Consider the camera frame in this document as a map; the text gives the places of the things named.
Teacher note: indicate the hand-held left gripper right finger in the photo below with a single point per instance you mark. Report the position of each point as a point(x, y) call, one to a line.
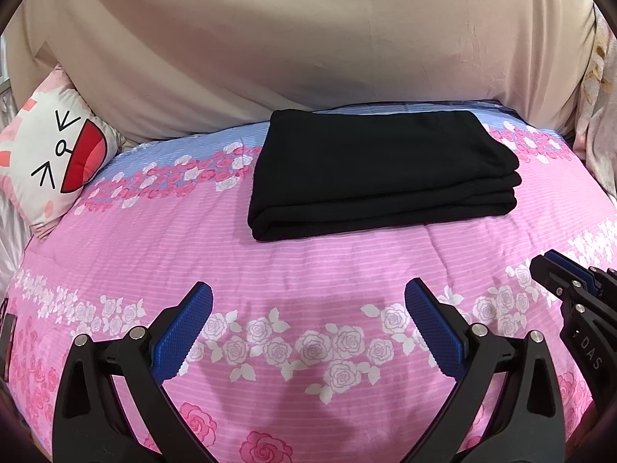
point(434, 323)

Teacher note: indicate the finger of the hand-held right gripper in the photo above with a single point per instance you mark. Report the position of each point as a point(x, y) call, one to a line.
point(559, 270)
point(608, 282)

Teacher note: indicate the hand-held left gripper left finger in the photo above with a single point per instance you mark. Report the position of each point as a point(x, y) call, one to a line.
point(185, 323)

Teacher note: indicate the black pants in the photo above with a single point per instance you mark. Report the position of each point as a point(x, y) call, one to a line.
point(381, 169)

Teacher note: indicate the pink floral quilt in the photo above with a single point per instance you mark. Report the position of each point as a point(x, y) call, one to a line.
point(308, 275)

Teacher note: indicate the cream floral pillow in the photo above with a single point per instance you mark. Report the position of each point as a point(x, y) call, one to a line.
point(600, 96)

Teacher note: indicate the white satin cloth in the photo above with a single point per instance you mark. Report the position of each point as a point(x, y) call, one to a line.
point(10, 231)

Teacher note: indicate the cartoon face pillow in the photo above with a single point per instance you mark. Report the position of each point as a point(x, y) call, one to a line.
point(53, 149)

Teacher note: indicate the beige padded headboard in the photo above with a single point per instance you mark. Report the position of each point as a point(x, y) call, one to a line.
point(308, 33)

